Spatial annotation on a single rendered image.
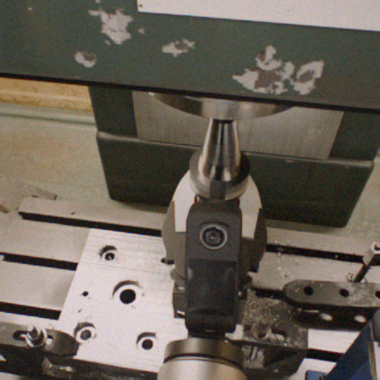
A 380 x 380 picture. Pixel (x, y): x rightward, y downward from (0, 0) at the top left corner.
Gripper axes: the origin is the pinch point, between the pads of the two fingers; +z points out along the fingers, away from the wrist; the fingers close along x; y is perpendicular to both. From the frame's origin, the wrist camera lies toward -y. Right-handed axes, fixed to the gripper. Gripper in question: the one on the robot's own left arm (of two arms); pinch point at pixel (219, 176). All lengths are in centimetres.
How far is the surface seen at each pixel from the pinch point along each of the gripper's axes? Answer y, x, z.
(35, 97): 64, -66, 84
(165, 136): 37, -13, 43
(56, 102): 65, -59, 84
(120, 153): 47, -26, 45
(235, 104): -17.7, 0.7, -8.8
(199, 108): -17.1, -1.7, -8.7
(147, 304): 30.0, -9.9, -2.4
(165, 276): 30.0, -7.6, 2.8
